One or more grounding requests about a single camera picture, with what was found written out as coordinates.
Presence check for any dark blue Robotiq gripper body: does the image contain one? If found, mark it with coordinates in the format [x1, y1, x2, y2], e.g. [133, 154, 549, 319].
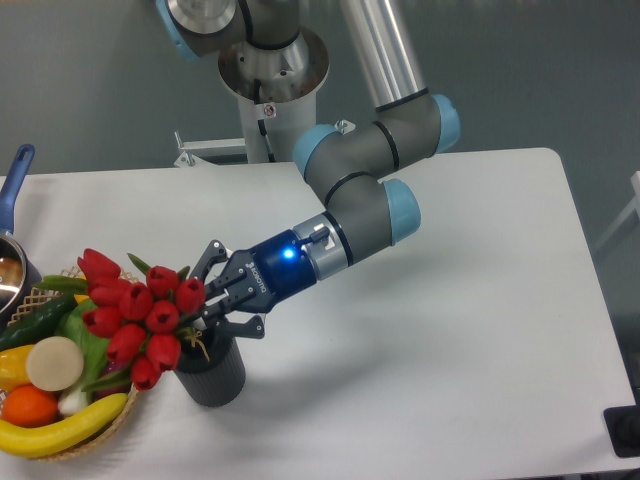
[201, 230, 317, 320]

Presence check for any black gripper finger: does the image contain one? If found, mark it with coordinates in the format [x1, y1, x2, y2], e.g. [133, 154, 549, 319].
[188, 239, 234, 283]
[213, 314, 265, 339]

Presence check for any red tulip bouquet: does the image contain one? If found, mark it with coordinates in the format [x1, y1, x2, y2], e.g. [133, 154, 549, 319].
[33, 248, 211, 392]

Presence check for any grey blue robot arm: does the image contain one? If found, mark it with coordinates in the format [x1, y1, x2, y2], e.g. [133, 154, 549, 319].
[157, 1, 460, 338]

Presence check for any dark grey ribbed vase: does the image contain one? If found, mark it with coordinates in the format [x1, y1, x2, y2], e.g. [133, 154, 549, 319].
[175, 330, 246, 408]

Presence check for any purple sweet potato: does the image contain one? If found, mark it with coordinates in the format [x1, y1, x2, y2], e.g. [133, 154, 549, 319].
[94, 362, 134, 400]

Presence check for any green bok choy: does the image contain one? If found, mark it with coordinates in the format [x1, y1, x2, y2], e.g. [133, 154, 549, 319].
[56, 299, 109, 417]

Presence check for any woven wicker basket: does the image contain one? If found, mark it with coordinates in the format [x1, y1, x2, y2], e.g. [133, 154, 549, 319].
[1, 286, 139, 461]

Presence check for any green cucumber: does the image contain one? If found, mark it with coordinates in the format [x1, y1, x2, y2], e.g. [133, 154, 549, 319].
[1, 294, 77, 351]

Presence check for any beige round radish slice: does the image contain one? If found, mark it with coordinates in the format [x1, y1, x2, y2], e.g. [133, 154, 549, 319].
[25, 336, 84, 392]

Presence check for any yellow bell pepper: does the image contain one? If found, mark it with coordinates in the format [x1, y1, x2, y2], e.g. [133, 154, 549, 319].
[0, 344, 34, 392]

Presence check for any orange fruit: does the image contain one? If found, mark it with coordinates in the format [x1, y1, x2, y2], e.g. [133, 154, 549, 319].
[1, 385, 59, 428]

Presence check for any yellow banana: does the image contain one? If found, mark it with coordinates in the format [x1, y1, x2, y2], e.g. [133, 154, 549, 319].
[1, 393, 128, 459]

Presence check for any black device at table edge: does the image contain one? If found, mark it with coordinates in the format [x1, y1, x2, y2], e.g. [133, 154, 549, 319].
[603, 405, 639, 458]

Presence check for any white metal mounting frame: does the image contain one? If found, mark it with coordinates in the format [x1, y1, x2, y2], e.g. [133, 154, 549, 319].
[172, 118, 357, 169]

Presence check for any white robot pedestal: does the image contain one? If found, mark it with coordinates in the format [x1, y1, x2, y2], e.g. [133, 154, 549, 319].
[218, 27, 329, 163]

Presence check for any blue handled saucepan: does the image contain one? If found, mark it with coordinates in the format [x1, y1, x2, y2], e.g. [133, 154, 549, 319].
[1, 144, 41, 332]

